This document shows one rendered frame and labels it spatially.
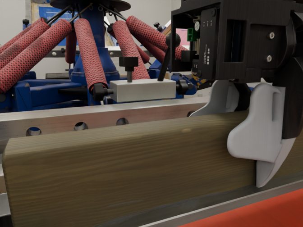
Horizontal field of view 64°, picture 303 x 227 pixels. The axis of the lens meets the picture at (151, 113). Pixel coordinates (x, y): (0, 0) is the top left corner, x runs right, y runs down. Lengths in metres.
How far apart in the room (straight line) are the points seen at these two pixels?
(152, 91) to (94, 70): 0.22
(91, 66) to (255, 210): 0.51
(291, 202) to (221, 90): 0.18
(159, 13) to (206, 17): 4.58
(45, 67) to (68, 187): 4.15
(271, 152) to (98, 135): 0.14
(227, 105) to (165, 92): 0.25
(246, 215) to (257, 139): 0.13
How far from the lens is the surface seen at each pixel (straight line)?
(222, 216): 0.31
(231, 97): 0.25
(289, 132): 0.22
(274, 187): 0.26
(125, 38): 0.79
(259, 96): 0.20
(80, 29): 0.80
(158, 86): 0.49
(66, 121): 0.40
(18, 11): 4.35
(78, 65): 0.99
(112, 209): 0.19
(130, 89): 0.47
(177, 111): 0.45
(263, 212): 0.33
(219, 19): 0.17
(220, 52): 0.17
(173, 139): 0.18
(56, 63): 4.30
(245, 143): 0.20
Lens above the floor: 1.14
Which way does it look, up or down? 14 degrees down
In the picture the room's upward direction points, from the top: straight up
